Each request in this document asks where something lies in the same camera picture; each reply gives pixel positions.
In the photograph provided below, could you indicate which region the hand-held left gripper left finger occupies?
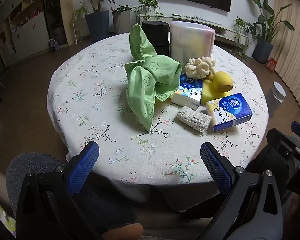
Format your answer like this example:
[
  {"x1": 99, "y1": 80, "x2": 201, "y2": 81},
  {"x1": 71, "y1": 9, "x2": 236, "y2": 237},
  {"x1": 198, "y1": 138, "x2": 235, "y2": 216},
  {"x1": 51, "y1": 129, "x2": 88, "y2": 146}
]
[{"x1": 15, "y1": 141, "x2": 103, "y2": 240}]

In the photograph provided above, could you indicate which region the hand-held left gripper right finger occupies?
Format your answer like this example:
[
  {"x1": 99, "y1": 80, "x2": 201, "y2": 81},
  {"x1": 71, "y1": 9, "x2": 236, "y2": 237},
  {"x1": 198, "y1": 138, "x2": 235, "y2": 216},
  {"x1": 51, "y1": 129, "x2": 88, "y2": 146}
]
[{"x1": 200, "y1": 142, "x2": 284, "y2": 240}]

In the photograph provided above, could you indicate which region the cream knitted cloth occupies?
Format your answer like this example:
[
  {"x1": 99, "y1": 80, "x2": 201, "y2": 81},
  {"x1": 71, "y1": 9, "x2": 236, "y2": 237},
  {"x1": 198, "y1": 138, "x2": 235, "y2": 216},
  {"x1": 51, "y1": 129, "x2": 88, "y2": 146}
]
[{"x1": 177, "y1": 106, "x2": 212, "y2": 132}]

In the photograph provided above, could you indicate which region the blue tissue pack sheep print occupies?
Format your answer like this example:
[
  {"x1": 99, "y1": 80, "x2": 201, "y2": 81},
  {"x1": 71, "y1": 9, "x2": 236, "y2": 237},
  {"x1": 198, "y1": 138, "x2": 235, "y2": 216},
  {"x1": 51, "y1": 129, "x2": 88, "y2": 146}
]
[{"x1": 206, "y1": 93, "x2": 253, "y2": 132}]

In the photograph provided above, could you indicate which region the yellow rectangular sponge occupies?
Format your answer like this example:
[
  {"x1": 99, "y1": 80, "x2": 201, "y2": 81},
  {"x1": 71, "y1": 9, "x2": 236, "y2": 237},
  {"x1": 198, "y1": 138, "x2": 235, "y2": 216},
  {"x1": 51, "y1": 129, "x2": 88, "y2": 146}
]
[{"x1": 200, "y1": 79, "x2": 232, "y2": 105}]

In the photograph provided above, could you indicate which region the blue tissue pack megaphone print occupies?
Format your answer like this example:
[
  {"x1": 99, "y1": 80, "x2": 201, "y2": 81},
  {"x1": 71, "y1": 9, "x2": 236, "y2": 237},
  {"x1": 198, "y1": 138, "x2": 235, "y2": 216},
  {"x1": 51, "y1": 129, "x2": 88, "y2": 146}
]
[{"x1": 170, "y1": 73, "x2": 203, "y2": 109}]

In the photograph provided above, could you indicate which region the green floral cloth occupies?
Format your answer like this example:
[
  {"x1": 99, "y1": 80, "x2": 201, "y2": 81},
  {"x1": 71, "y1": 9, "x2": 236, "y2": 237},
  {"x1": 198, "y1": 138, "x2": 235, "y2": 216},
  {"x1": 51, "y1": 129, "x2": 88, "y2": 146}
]
[{"x1": 124, "y1": 23, "x2": 182, "y2": 132}]

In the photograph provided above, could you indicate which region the grey trash bin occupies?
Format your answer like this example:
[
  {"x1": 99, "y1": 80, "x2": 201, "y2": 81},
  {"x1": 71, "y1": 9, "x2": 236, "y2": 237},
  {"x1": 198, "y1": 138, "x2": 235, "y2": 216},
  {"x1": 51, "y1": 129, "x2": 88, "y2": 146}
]
[{"x1": 270, "y1": 81, "x2": 288, "y2": 103}]

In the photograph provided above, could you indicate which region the round table with floral cloth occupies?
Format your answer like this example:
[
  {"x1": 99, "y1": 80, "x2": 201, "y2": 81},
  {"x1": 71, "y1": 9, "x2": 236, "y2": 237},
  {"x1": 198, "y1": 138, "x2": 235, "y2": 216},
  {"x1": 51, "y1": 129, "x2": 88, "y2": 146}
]
[{"x1": 47, "y1": 31, "x2": 269, "y2": 203}]

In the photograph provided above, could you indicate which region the red box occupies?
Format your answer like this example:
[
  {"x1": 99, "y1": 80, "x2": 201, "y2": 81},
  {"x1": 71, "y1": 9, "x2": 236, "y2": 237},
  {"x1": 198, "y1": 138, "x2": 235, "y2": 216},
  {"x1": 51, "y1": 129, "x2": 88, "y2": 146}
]
[{"x1": 266, "y1": 57, "x2": 277, "y2": 72}]

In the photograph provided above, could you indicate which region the broad leaf plant grey pot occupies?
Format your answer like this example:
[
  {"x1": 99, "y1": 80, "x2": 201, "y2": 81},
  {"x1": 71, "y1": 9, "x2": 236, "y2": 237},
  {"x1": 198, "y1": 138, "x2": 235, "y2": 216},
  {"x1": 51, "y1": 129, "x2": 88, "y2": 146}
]
[{"x1": 244, "y1": 0, "x2": 295, "y2": 63}]

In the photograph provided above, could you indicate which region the beige curtain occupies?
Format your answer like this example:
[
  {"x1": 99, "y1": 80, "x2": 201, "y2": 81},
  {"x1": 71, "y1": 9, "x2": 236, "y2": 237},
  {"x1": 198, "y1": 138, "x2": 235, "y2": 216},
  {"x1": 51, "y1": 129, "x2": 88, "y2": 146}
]
[{"x1": 271, "y1": 0, "x2": 300, "y2": 110}]

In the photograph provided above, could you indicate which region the cream chenille sponge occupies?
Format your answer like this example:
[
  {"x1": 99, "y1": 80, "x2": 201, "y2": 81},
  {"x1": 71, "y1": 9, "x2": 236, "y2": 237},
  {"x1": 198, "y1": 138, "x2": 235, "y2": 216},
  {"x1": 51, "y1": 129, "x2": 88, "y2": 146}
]
[{"x1": 184, "y1": 56, "x2": 217, "y2": 80}]

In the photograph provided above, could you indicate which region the small bushy trailing plant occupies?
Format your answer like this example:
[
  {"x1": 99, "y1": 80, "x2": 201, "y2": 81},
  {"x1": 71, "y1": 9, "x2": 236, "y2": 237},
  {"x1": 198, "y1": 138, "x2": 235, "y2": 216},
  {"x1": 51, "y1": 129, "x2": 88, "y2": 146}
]
[{"x1": 233, "y1": 17, "x2": 258, "y2": 61}]

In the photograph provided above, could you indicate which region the translucent plastic storage box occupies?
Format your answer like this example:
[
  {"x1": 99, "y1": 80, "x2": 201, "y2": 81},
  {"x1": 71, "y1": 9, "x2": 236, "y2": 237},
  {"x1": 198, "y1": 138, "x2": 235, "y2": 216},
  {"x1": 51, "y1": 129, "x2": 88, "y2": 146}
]
[{"x1": 169, "y1": 21, "x2": 216, "y2": 67}]

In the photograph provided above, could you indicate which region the white television console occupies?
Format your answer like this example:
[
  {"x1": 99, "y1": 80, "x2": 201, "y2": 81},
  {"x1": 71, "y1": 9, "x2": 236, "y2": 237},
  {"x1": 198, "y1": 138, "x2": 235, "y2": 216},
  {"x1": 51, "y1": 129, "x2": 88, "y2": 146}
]
[{"x1": 140, "y1": 12, "x2": 249, "y2": 46}]

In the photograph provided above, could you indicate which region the black cylindrical container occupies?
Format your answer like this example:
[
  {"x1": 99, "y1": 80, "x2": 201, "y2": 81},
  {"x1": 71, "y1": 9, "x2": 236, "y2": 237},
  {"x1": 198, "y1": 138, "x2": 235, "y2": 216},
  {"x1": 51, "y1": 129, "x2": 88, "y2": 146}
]
[{"x1": 141, "y1": 21, "x2": 170, "y2": 56}]

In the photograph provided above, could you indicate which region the tall plant in blue pot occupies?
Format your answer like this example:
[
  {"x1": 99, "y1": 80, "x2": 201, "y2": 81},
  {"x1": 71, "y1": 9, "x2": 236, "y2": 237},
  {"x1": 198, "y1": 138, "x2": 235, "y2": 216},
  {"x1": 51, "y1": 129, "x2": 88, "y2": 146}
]
[{"x1": 76, "y1": 0, "x2": 115, "y2": 42}]

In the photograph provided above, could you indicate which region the plant in white ribbed pot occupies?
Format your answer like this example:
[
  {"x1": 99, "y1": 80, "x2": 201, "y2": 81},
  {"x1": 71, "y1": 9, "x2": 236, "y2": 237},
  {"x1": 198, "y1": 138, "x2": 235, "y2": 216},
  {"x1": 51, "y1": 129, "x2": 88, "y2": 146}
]
[{"x1": 112, "y1": 4, "x2": 133, "y2": 34}]

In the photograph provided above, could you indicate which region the dark shelf unit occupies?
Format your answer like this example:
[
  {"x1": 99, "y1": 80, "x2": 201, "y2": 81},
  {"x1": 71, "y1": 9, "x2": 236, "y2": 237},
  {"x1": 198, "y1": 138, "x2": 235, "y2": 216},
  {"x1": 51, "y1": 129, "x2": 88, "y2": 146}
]
[{"x1": 43, "y1": 0, "x2": 65, "y2": 46}]

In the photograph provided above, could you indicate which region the thin spider plant on stand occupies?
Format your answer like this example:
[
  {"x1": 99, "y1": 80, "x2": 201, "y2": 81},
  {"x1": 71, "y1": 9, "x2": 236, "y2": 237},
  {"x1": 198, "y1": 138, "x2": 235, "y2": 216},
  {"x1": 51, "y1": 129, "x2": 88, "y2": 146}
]
[{"x1": 70, "y1": 2, "x2": 90, "y2": 45}]

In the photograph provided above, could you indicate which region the trailing pothos plant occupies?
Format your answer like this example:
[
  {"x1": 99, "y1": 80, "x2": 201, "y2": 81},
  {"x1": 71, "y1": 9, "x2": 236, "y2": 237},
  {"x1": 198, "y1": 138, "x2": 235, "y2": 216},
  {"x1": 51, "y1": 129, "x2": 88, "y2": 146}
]
[{"x1": 134, "y1": 0, "x2": 163, "y2": 23}]

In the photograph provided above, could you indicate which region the white wall cabinet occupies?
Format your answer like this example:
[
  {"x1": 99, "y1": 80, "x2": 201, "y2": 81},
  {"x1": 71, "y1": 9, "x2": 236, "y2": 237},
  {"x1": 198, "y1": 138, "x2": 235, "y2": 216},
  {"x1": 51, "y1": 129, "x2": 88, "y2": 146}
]
[{"x1": 0, "y1": 0, "x2": 50, "y2": 68}]

